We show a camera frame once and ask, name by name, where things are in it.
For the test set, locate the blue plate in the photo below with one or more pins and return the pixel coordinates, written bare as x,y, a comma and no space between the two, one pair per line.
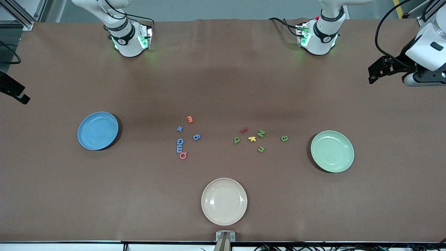
97,130

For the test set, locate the blue foam digit six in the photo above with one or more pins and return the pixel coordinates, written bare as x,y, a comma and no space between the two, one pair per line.
196,137

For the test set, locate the pink foam letter Q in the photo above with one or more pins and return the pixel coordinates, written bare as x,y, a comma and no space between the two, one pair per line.
180,155

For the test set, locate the green foam letter N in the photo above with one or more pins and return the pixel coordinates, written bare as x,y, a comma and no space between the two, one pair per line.
261,133

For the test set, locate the green foam digit six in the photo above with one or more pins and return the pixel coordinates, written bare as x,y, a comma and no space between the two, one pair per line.
237,140

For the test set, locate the white table edge rail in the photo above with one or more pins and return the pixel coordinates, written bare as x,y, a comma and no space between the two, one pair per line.
69,247

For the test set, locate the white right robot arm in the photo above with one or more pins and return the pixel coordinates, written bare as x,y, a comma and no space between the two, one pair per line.
127,43

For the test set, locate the aluminium frame profile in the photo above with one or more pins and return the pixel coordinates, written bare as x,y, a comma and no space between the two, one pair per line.
423,21
24,21

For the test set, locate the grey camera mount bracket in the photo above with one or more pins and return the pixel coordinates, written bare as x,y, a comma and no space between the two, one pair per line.
225,244

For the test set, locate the green foam letter u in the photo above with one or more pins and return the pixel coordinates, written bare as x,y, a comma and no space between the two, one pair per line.
260,149

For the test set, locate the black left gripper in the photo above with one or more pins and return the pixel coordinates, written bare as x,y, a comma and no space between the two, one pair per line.
398,66

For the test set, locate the dark red foam letter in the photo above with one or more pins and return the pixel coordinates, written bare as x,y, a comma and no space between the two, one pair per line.
244,131

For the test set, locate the blue foam letter G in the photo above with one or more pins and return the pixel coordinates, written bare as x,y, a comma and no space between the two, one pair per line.
178,141

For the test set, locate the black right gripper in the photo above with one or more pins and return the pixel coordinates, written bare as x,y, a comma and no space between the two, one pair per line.
10,86

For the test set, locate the blue foam letter m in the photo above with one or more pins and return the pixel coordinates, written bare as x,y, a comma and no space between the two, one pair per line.
178,149

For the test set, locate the green foam letter B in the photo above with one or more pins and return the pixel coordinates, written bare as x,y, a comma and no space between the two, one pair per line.
284,138

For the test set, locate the beige plate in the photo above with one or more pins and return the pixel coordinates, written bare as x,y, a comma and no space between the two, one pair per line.
224,202

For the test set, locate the green plate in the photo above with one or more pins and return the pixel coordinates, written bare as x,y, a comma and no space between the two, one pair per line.
332,153

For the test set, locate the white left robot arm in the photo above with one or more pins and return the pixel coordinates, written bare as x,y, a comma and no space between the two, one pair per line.
322,40

